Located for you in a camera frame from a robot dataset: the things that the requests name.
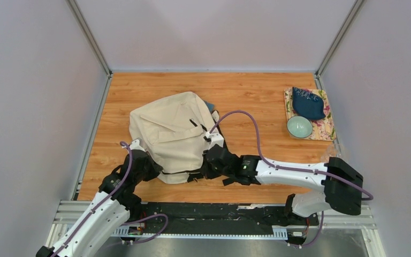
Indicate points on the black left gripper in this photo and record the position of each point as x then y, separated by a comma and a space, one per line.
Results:
155, 168

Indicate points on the clear drinking glass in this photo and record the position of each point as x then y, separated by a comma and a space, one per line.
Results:
334, 150

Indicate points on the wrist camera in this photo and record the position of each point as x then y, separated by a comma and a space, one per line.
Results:
137, 144
214, 139

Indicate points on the light green ceramic bowl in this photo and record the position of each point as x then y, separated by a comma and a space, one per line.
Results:
299, 127

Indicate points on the beige canvas backpack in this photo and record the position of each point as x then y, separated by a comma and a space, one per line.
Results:
173, 130

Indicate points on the floral placemat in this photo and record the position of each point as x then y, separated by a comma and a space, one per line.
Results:
323, 130

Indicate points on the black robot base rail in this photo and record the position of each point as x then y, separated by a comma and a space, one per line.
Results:
216, 220

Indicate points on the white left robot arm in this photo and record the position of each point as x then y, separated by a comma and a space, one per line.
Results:
115, 204

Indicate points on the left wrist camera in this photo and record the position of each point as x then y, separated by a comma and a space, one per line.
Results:
137, 144

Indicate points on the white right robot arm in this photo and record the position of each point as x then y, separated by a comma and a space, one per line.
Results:
333, 185

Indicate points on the dark blue embroidered pouch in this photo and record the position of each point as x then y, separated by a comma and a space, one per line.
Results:
307, 104

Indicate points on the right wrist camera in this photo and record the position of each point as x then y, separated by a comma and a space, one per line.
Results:
214, 139

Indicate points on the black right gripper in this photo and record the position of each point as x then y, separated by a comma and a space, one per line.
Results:
208, 173

